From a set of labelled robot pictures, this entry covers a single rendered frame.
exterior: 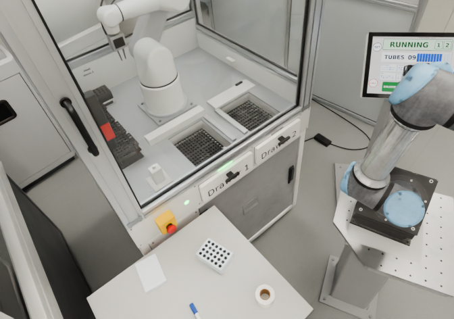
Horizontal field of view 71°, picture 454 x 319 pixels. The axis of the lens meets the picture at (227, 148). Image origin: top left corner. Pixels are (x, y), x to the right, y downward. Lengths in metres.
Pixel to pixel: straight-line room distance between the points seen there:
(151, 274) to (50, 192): 1.75
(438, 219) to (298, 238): 0.94
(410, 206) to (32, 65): 1.10
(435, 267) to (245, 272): 0.70
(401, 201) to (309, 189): 1.38
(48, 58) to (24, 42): 0.05
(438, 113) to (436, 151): 2.14
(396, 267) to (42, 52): 1.32
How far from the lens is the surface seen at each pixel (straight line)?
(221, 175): 1.35
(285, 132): 1.53
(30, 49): 0.80
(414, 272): 1.43
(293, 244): 2.21
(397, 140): 0.97
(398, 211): 1.15
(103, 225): 2.53
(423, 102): 0.86
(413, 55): 1.79
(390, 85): 1.74
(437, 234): 1.55
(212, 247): 1.32
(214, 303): 1.28
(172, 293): 1.32
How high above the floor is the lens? 1.98
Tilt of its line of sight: 47 degrees down
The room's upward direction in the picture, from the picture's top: 7 degrees counter-clockwise
